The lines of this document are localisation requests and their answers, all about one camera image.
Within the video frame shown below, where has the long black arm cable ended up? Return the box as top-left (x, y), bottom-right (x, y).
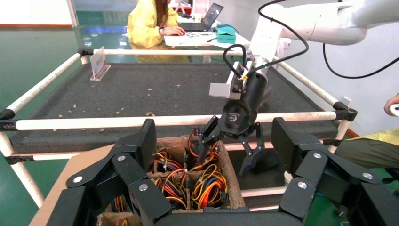
top-left (241, 0), bottom-right (310, 79)

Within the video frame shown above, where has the clear acrylic sign placard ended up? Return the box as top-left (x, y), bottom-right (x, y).
top-left (89, 46), bottom-right (111, 82)

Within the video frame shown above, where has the white office desk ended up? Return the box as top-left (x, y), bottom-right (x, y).
top-left (163, 17), bottom-right (253, 50)

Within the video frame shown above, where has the brown cardboard divider box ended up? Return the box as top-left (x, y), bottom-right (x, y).
top-left (29, 136), bottom-right (247, 226)

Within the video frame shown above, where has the person in yellow-green clothes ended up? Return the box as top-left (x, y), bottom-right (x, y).
top-left (335, 128), bottom-right (399, 170)

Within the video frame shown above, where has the teal cardboard box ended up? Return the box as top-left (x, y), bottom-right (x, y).
top-left (216, 24), bottom-right (237, 44)

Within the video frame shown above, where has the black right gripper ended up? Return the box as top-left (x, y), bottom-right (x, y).
top-left (193, 72), bottom-right (269, 179)

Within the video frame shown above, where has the seated person in yellow jacket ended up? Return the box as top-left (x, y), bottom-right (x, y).
top-left (126, 0), bottom-right (191, 63)

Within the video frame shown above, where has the bare operator hand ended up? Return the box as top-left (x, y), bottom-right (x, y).
top-left (383, 93), bottom-right (399, 117)

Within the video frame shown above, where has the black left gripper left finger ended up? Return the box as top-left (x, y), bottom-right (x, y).
top-left (47, 118), bottom-right (173, 226)

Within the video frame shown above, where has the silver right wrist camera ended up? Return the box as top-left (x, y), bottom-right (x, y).
top-left (208, 61), bottom-right (250, 100)

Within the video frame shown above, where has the black camera cable loop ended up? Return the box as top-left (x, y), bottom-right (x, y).
top-left (222, 43), bottom-right (247, 79)

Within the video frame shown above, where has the dark open laptop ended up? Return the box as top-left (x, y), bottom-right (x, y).
top-left (178, 3), bottom-right (224, 32)

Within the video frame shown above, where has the white pipe table frame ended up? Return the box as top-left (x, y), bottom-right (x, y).
top-left (0, 48), bottom-right (359, 208)

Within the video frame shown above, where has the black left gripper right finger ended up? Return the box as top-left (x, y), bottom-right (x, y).
top-left (270, 117), bottom-right (399, 226)

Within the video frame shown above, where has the hanging black arm cable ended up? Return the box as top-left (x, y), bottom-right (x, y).
top-left (322, 43), bottom-right (399, 79)

